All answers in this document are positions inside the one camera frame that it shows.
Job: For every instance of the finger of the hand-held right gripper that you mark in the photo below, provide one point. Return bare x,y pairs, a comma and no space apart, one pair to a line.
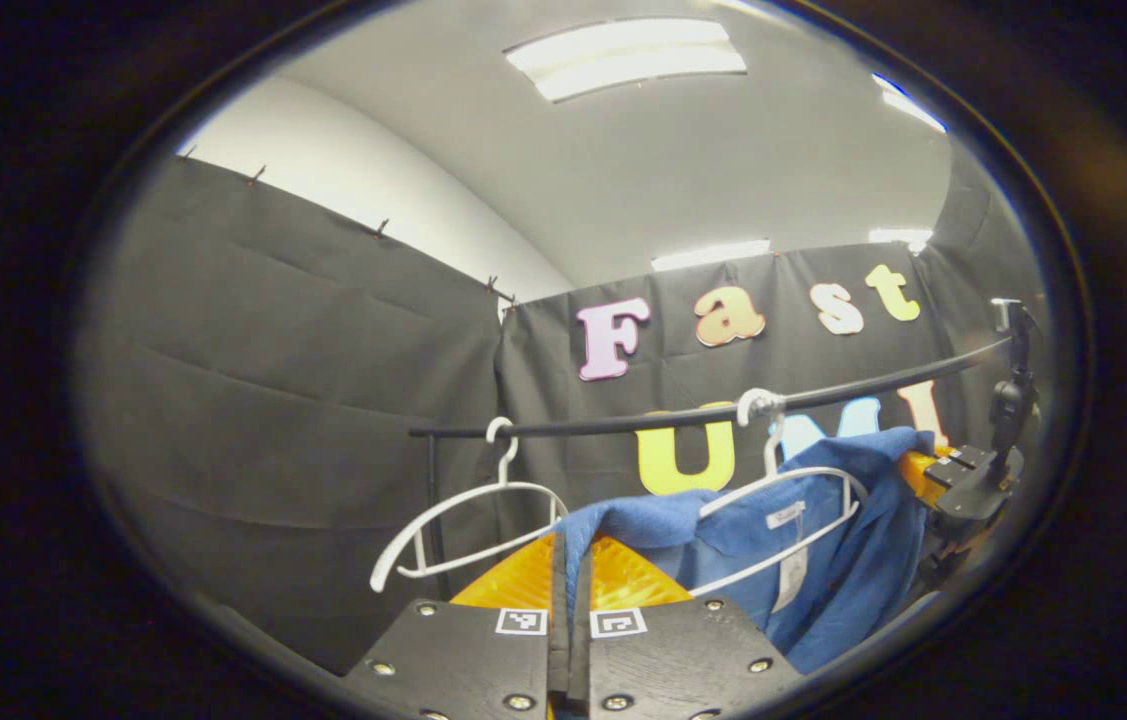
968,456
943,478

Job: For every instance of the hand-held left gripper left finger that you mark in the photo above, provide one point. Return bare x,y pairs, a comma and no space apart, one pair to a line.
483,660

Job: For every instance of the white plastic clothes hanger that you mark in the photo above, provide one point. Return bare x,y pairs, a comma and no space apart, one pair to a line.
758,396
503,462

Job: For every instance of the ceiling light panel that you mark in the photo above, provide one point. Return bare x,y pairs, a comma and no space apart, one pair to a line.
908,102
623,58
901,238
711,255

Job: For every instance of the black backdrop cloth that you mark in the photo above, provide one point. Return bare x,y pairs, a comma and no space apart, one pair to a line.
273,380

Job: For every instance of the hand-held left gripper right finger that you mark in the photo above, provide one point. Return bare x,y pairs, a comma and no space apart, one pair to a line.
683,660

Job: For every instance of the black metal clothes rack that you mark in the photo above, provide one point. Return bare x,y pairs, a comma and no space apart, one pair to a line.
623,421

